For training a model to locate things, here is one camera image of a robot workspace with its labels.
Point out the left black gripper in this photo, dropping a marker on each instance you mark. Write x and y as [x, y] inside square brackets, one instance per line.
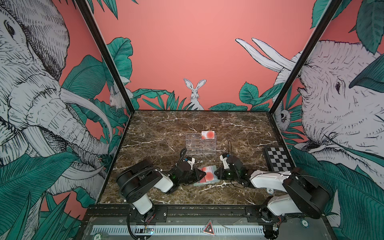
[196, 172]

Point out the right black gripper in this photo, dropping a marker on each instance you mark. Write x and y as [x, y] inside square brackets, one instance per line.
[221, 176]

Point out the clear plastic organizer box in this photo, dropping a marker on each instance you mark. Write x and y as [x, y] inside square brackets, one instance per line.
[196, 146]

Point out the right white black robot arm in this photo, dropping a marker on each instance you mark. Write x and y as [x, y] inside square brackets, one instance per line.
[304, 194]

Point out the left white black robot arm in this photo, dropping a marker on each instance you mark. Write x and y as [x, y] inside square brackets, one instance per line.
[135, 182]

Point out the black white checkerboard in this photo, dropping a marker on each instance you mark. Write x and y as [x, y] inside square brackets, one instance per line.
[278, 159]

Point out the red warning triangle sticker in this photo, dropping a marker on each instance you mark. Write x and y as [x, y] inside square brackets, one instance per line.
[208, 229]

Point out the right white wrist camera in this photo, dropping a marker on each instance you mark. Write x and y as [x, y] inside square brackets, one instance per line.
[224, 158]

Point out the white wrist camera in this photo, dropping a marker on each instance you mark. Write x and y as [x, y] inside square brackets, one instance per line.
[224, 158]
[191, 161]

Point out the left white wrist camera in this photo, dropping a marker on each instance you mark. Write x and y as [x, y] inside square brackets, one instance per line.
[191, 161]

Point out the white slotted cable duct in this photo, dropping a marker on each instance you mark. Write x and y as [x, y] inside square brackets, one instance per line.
[177, 230]

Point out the black mounting rail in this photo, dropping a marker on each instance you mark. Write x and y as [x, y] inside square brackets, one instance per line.
[162, 213]

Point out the right black frame post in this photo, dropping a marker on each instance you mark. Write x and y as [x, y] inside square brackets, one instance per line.
[324, 21]

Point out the black frame post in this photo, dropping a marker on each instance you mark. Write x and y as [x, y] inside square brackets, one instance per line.
[324, 21]
[98, 38]

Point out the left black frame post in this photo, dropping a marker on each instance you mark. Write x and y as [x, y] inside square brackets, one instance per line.
[98, 38]

